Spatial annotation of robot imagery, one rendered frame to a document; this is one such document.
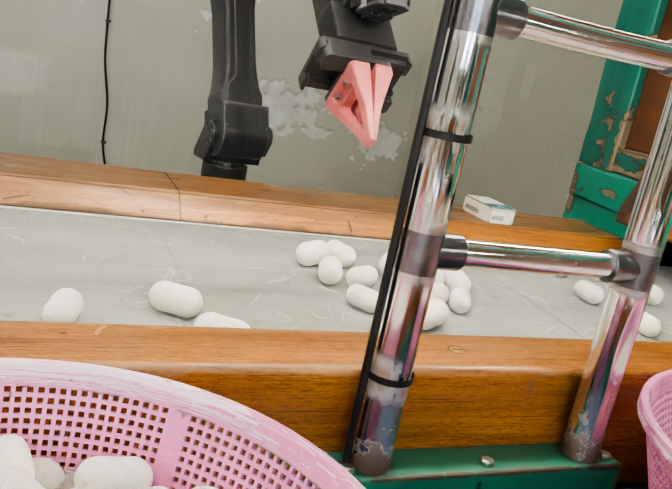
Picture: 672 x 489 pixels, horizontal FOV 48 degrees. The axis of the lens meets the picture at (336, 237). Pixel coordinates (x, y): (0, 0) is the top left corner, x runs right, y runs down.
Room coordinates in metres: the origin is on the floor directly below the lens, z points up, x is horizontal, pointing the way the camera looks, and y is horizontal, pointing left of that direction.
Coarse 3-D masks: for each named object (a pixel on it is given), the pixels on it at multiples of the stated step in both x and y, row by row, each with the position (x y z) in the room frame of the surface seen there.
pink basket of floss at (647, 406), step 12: (648, 384) 0.44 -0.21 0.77; (660, 384) 0.45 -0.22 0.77; (648, 396) 0.42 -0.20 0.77; (660, 396) 0.45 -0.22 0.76; (648, 408) 0.40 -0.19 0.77; (660, 408) 0.45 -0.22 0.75; (648, 420) 0.38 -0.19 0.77; (660, 420) 0.45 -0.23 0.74; (648, 432) 0.38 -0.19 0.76; (660, 432) 0.37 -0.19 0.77; (648, 444) 0.40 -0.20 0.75; (660, 444) 0.36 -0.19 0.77; (648, 456) 0.40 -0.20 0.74; (660, 456) 0.37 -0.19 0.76; (648, 468) 0.40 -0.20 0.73; (660, 468) 0.37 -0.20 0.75; (648, 480) 0.40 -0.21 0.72; (660, 480) 0.37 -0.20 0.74
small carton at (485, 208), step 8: (472, 200) 0.92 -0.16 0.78; (480, 200) 0.91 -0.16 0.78; (488, 200) 0.92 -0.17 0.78; (464, 208) 0.93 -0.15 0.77; (472, 208) 0.91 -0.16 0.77; (480, 208) 0.90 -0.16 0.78; (488, 208) 0.88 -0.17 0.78; (496, 208) 0.88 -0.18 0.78; (504, 208) 0.89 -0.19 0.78; (512, 208) 0.90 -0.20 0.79; (480, 216) 0.89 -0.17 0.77; (488, 216) 0.88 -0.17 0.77; (496, 216) 0.88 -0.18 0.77; (504, 216) 0.89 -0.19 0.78; (512, 216) 0.89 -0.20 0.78; (504, 224) 0.89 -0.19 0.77
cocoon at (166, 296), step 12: (156, 288) 0.46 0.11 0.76; (168, 288) 0.46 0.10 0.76; (180, 288) 0.46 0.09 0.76; (192, 288) 0.47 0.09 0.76; (156, 300) 0.46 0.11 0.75; (168, 300) 0.46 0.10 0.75; (180, 300) 0.46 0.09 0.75; (192, 300) 0.46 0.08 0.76; (168, 312) 0.46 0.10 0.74; (180, 312) 0.46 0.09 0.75; (192, 312) 0.46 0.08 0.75
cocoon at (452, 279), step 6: (444, 276) 0.66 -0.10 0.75; (450, 276) 0.64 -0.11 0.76; (456, 276) 0.64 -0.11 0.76; (462, 276) 0.64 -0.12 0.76; (444, 282) 0.66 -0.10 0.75; (450, 282) 0.64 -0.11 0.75; (456, 282) 0.63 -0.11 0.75; (462, 282) 0.63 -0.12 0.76; (468, 282) 0.64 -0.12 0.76; (450, 288) 0.64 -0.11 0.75; (468, 288) 0.64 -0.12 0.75
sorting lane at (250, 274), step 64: (0, 256) 0.51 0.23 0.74; (64, 256) 0.54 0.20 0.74; (128, 256) 0.57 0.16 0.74; (192, 256) 0.60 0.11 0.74; (256, 256) 0.64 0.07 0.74; (128, 320) 0.44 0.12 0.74; (192, 320) 0.46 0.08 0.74; (256, 320) 0.49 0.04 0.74; (320, 320) 0.51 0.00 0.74; (448, 320) 0.57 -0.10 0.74; (512, 320) 0.60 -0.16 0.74; (576, 320) 0.64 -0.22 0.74
